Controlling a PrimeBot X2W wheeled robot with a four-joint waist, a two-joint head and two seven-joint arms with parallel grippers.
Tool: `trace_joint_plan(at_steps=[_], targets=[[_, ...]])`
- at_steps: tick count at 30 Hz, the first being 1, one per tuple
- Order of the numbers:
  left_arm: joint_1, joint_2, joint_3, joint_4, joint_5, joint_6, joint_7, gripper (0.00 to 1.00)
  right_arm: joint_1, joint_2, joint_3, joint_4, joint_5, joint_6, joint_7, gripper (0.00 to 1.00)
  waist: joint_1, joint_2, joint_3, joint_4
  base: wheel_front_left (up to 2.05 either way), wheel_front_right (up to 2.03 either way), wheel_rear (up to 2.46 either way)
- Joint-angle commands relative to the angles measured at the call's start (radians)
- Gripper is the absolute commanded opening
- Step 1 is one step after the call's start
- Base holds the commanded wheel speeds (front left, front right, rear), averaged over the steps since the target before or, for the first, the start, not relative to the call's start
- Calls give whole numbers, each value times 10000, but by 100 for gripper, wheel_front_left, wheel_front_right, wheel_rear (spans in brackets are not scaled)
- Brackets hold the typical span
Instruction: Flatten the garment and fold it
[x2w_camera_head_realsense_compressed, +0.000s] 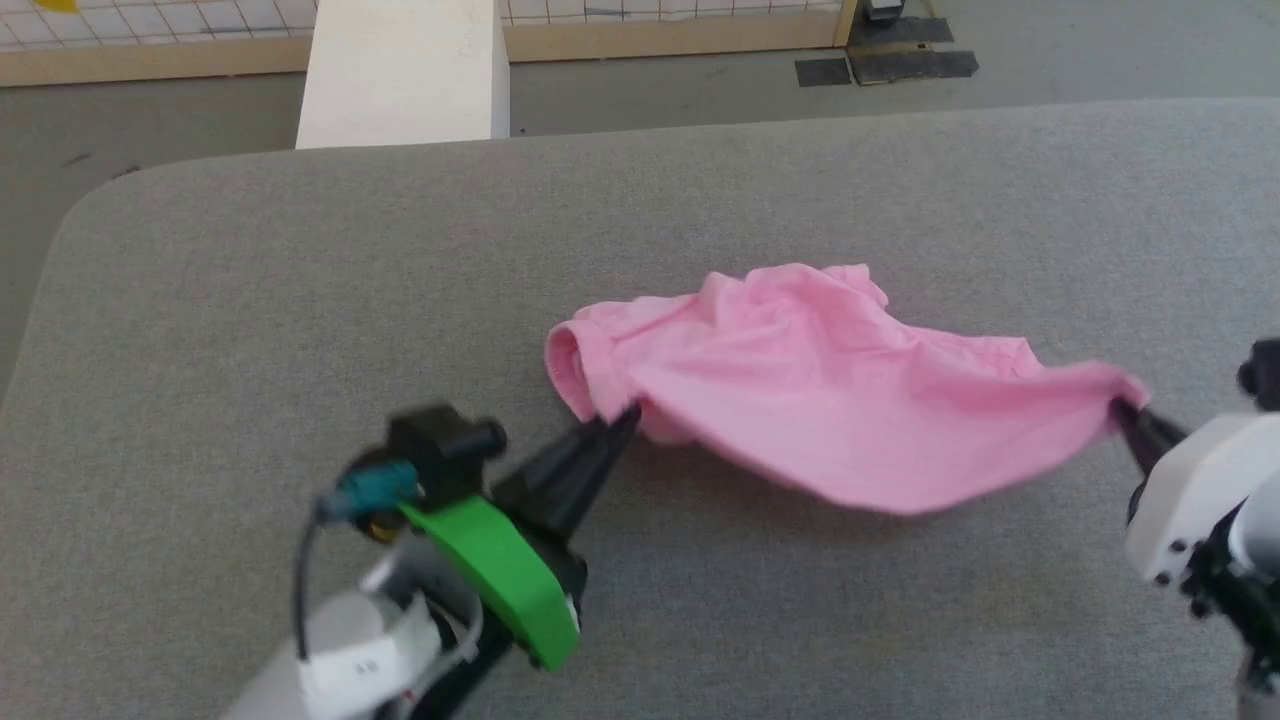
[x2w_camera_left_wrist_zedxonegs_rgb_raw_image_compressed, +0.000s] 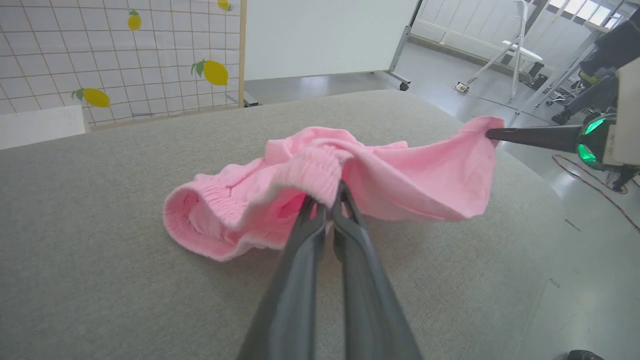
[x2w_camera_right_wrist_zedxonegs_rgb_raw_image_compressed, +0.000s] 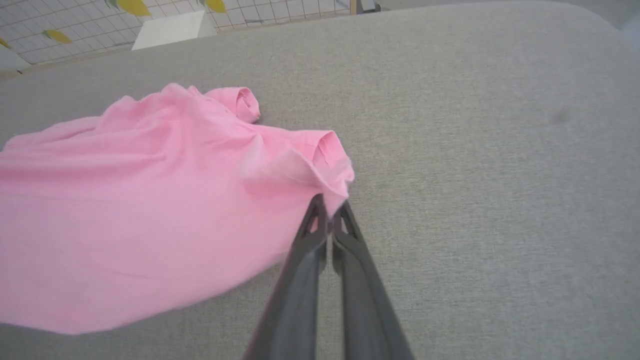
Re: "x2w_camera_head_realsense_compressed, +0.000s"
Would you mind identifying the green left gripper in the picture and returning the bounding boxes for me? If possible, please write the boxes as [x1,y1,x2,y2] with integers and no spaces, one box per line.
[399,402,643,672]

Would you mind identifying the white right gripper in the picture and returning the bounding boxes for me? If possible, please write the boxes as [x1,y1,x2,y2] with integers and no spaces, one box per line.
[1108,397,1280,588]

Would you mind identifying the pink cloth garment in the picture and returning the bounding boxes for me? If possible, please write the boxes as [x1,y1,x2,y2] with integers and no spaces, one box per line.
[544,263,1152,517]

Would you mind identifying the grey fabric sofa cushion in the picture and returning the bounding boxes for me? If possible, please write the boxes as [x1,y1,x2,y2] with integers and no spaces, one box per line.
[0,97,1280,720]

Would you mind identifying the large black floor plate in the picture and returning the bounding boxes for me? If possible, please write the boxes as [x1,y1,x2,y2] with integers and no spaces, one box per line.
[847,48,980,87]

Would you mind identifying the white rectangular box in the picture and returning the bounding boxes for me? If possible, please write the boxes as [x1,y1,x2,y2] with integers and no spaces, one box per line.
[295,0,512,151]

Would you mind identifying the small black floor plate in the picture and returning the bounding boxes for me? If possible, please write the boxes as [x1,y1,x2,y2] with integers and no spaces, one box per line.
[794,57,854,89]

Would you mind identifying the grey metal partition foot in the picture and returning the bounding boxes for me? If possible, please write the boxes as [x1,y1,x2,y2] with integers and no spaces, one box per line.
[848,0,957,47]

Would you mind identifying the lemon print partition screen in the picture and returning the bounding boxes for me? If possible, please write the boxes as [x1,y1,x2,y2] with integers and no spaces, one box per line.
[0,0,861,88]

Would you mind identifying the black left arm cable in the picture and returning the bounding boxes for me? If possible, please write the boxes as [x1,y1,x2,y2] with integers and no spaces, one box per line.
[292,459,423,663]

